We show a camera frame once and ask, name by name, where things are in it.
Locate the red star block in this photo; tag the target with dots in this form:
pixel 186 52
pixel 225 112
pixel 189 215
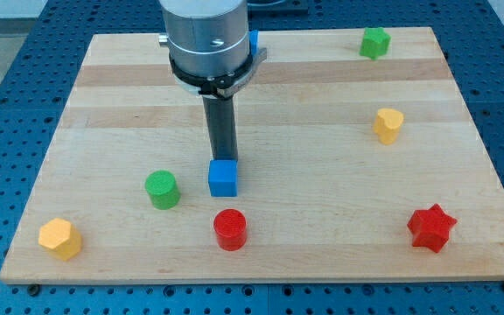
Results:
pixel 430 228

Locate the light wooden board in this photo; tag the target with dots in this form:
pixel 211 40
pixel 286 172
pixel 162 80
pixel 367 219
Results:
pixel 324 200

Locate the red cylinder block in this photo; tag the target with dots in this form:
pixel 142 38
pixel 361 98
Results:
pixel 230 227

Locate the blue cube block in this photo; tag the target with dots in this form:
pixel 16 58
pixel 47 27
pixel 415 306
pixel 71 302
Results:
pixel 223 178

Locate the green cylinder block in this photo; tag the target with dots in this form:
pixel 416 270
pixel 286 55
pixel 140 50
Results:
pixel 162 189

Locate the blue triangle block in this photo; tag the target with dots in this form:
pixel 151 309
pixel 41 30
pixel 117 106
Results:
pixel 253 41

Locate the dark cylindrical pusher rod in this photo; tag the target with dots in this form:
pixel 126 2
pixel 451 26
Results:
pixel 220 119

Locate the yellow heart block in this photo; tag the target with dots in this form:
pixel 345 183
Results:
pixel 387 125

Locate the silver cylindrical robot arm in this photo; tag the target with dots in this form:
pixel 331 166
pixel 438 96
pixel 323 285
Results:
pixel 211 49

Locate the yellow hexagon block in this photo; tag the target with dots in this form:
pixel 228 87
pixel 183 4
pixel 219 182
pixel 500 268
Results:
pixel 60 238

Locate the green star block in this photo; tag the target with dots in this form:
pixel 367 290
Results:
pixel 375 43

